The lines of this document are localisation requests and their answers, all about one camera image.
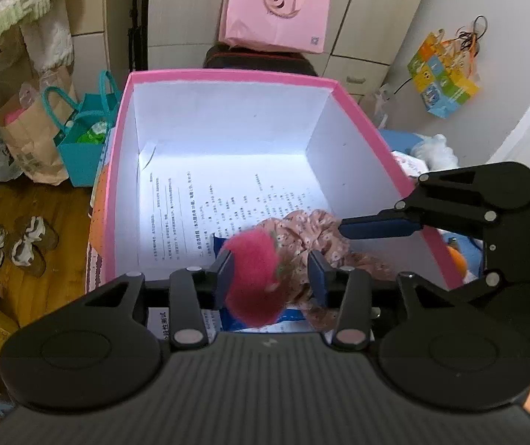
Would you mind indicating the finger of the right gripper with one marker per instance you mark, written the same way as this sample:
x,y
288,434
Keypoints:
x,y
389,223

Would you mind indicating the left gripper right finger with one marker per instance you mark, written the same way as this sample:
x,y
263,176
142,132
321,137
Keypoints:
x,y
348,291

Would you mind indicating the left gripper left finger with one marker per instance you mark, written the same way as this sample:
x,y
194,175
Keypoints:
x,y
191,290

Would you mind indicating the blue wet wipes pack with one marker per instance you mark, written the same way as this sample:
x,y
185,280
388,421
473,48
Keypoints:
x,y
288,317

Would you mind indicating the pink strawberry plush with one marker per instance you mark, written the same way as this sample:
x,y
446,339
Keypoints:
x,y
255,282

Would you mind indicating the orange plush fruit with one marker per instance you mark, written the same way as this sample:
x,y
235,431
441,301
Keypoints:
x,y
457,256

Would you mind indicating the white mesh bath sponge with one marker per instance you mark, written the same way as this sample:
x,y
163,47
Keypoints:
x,y
436,153

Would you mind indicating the pink cardboard box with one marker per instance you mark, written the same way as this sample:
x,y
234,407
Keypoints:
x,y
203,153

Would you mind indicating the printed paper sheet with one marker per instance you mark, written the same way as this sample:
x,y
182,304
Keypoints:
x,y
185,201

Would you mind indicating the white plastic bag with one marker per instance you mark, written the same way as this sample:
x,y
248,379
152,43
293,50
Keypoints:
x,y
383,103

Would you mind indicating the colourful paper gift bag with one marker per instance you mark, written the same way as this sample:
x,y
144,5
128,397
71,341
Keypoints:
x,y
443,71

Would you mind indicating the patterned slippers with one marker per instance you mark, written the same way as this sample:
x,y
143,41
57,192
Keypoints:
x,y
25,245

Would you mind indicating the grey wooden wardrobe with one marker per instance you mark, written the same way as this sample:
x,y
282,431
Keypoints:
x,y
352,41

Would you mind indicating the brown paper bag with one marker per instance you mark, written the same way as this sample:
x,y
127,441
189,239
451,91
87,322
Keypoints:
x,y
29,132

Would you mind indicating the black suitcase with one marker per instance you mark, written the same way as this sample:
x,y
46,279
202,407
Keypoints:
x,y
224,56

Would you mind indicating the pink tote bag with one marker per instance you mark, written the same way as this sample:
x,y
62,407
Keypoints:
x,y
275,25

